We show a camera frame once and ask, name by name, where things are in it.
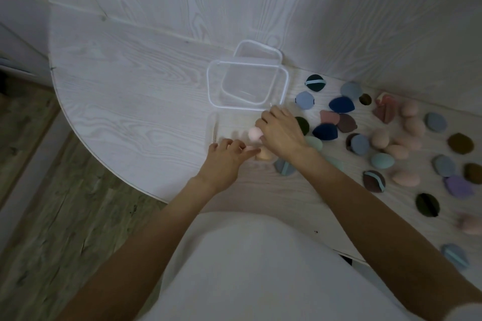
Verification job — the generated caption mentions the person's right hand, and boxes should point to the person's right hand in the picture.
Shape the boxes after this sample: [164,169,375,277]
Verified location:
[255,105,315,160]

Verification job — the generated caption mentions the person's left hand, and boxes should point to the person's left hand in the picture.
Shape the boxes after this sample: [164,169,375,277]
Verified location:
[196,139,261,192]

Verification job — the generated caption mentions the person's left forearm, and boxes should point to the person's left forearm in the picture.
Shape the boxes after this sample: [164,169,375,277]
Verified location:
[56,176,226,321]

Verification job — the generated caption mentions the person's right forearm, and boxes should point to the person's right forearm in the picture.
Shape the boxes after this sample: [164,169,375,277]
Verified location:
[297,147,482,321]

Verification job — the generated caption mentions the peach egg makeup sponge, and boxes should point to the peach egg makeup sponge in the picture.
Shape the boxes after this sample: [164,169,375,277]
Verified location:
[256,147,278,163]

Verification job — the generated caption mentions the clear plastic container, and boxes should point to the clear plastic container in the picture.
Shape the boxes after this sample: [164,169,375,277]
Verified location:
[206,60,290,111]

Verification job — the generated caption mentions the pink wedge sponge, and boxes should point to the pink wedge sponge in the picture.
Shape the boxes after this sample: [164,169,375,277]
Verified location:
[320,109,342,126]

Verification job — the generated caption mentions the clear plastic lid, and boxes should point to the clear plastic lid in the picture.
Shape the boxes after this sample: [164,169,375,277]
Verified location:
[233,40,284,69]

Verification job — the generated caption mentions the scattered colourful flat makeup puffs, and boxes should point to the scattered colourful flat makeup puffs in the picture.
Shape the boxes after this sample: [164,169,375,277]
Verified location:
[273,73,482,271]

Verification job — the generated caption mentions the maroon wedge sponge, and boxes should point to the maroon wedge sponge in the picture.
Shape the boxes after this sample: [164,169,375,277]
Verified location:
[373,93,400,124]

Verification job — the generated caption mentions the person's white shirt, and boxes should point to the person's white shirt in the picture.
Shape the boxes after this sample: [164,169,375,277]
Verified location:
[139,212,482,321]

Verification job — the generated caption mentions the scattered group of egg sponges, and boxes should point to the scattered group of egg sponges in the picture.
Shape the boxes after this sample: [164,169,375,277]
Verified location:
[371,100,482,235]

